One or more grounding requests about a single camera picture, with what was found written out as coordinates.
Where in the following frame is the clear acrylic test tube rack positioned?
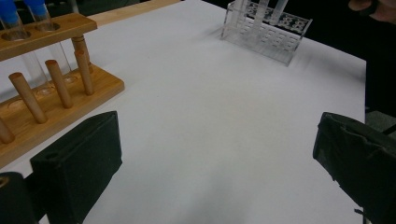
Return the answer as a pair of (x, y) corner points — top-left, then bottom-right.
(219, 1), (313, 67)

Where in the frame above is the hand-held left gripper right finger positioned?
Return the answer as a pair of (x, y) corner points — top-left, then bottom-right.
(312, 111), (396, 224)

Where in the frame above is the blue-capped test tube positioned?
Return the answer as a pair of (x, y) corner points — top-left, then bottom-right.
(0, 0), (54, 94)
(22, 0), (78, 83)

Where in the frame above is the wooden test tube rack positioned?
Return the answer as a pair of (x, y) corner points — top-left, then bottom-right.
(0, 12), (125, 171)

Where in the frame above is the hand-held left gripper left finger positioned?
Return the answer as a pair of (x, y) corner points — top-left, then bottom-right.
(30, 110), (123, 224)

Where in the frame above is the red-capped test tube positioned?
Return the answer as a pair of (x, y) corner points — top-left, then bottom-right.
(248, 0), (271, 36)
(231, 0), (249, 34)

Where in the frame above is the orange-capped test tube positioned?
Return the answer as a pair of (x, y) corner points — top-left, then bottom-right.
(269, 0), (291, 27)

